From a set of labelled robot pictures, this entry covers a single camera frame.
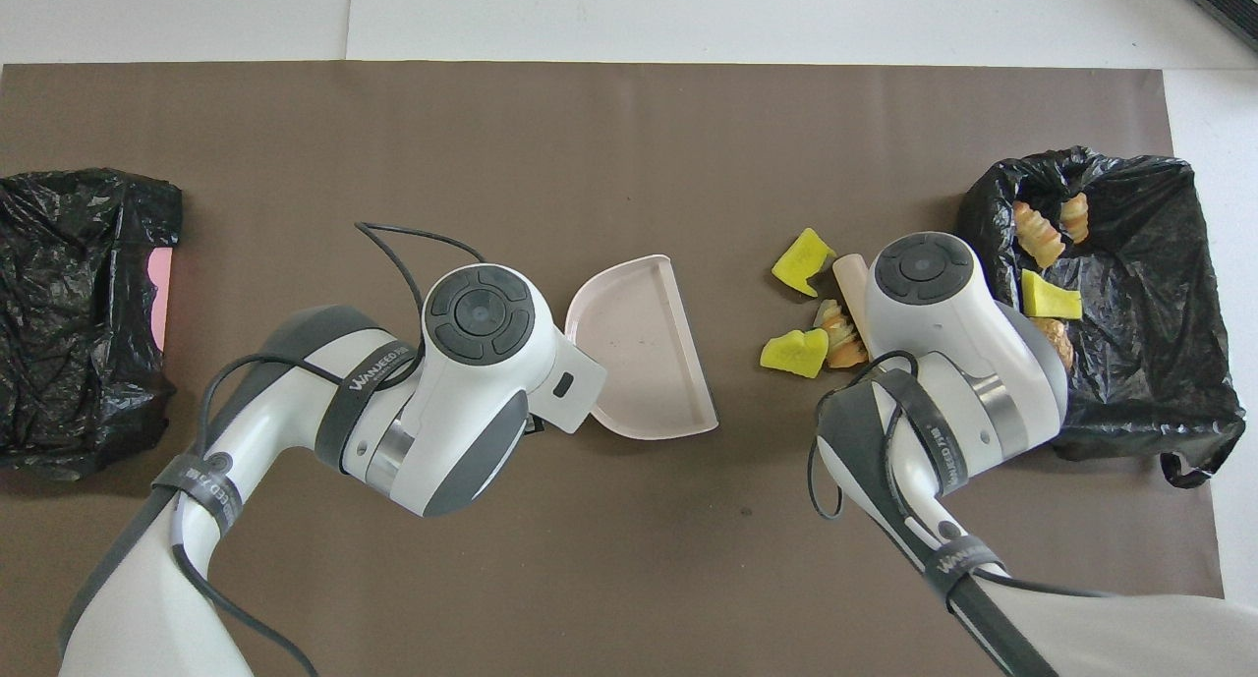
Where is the pink bin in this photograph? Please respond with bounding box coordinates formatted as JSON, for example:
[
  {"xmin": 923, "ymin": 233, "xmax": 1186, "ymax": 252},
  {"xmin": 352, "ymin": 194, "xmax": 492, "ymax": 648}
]
[{"xmin": 147, "ymin": 248, "xmax": 174, "ymax": 352}]

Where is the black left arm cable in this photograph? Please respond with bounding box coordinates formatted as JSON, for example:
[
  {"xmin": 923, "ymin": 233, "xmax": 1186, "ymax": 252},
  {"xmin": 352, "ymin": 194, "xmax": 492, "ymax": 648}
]
[{"xmin": 172, "ymin": 221, "xmax": 489, "ymax": 677}]

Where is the crumpled black trash bag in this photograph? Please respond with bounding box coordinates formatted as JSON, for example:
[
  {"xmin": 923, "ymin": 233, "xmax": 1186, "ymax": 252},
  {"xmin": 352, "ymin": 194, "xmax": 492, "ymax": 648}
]
[{"xmin": 0, "ymin": 168, "xmax": 184, "ymax": 481}]

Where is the pale pink plastic dustpan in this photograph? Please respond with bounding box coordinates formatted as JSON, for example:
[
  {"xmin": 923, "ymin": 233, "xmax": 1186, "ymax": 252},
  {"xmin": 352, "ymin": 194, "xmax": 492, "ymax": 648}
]
[{"xmin": 565, "ymin": 254, "xmax": 720, "ymax": 441}]

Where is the brown paper table mat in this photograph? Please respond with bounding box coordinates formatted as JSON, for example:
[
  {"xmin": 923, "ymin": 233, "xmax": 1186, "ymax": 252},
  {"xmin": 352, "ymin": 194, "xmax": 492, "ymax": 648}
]
[{"xmin": 0, "ymin": 62, "xmax": 1232, "ymax": 677}]

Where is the round brown bread roll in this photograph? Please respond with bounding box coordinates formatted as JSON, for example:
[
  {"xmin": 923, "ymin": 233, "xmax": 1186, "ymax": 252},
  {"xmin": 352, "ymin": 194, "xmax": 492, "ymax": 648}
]
[{"xmin": 1037, "ymin": 318, "xmax": 1075, "ymax": 368}]

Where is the sliced bread piece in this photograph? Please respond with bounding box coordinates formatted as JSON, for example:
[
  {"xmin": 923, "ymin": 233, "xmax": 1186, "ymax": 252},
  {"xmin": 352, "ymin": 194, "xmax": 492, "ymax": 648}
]
[
  {"xmin": 1013, "ymin": 201, "xmax": 1066, "ymax": 269},
  {"xmin": 814, "ymin": 299, "xmax": 871, "ymax": 370}
]

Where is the yellow green sponge piece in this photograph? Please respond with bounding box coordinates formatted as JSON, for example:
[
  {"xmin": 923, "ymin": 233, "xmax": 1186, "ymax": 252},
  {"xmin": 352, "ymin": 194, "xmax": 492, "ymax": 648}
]
[
  {"xmin": 771, "ymin": 227, "xmax": 838, "ymax": 299},
  {"xmin": 1020, "ymin": 269, "xmax": 1084, "ymax": 321},
  {"xmin": 759, "ymin": 328, "xmax": 830, "ymax": 380}
]

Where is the open black trash bag bin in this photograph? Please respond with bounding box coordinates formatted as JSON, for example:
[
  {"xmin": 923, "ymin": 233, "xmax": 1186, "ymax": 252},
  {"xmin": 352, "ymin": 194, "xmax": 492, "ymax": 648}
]
[{"xmin": 958, "ymin": 146, "xmax": 1247, "ymax": 489}]

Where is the beige hand brush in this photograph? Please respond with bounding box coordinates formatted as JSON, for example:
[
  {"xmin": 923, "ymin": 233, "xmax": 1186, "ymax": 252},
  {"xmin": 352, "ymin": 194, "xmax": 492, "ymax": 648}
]
[{"xmin": 833, "ymin": 253, "xmax": 878, "ymax": 362}]

